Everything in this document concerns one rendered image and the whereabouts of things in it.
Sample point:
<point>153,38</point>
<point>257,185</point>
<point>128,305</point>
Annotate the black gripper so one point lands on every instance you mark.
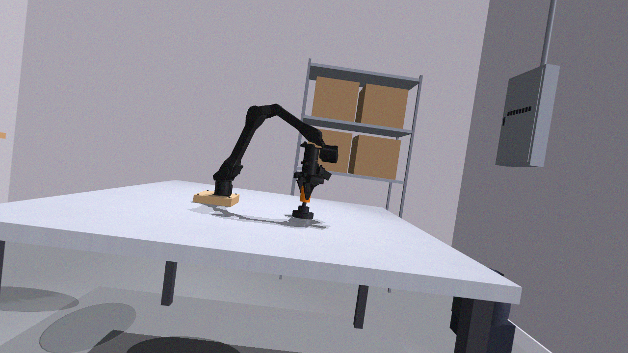
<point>308,177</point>

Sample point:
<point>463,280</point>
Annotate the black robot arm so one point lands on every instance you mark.
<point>256,115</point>

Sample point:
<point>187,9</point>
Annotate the orange knob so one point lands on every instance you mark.
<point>302,196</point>

